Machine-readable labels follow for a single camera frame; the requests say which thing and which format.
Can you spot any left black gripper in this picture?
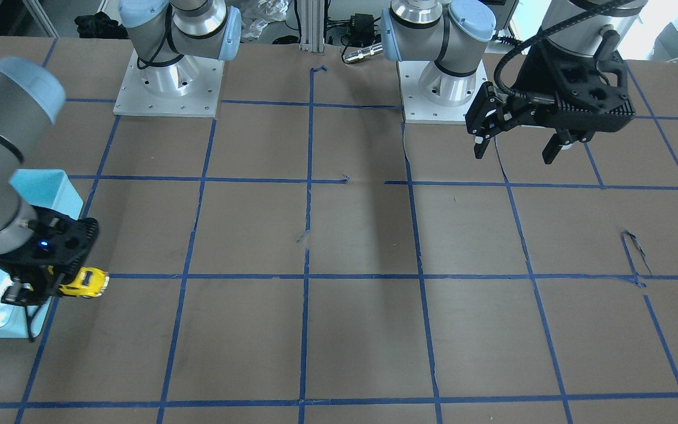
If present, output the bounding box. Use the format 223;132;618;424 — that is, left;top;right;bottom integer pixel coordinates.
466;53;587;165

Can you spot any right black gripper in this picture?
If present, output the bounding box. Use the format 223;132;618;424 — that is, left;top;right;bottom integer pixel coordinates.
2;262;81;307

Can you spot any yellow beetle toy car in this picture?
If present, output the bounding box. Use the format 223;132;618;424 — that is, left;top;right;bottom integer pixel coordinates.
59;267;110;299

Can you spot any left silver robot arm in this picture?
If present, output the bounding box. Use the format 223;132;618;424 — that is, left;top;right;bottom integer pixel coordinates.
380;1;646;164

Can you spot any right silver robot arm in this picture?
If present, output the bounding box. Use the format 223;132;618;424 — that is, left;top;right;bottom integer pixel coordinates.
0;1;242;307

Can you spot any light blue plastic bin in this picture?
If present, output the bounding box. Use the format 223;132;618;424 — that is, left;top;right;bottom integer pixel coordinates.
0;169;98;340

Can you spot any brown paper table mat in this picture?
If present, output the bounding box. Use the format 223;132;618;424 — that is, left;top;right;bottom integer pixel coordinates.
0;37;678;423

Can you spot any black cloth bundle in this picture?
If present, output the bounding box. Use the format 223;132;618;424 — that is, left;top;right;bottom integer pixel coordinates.
74;12;129;39

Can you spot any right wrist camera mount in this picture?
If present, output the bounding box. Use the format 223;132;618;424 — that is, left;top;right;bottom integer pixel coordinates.
0;206;100;270

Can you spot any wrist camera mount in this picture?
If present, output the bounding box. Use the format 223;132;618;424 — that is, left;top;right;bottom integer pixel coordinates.
509;30;636;133
0;206;100;270

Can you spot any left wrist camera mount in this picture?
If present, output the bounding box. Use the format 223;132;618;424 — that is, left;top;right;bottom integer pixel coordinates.
509;30;636;133

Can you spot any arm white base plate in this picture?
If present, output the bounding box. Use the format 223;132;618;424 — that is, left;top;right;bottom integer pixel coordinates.
113;52;226;118
397;60;487;124

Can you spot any aluminium frame post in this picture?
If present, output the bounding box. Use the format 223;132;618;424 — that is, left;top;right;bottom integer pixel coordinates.
294;1;328;55

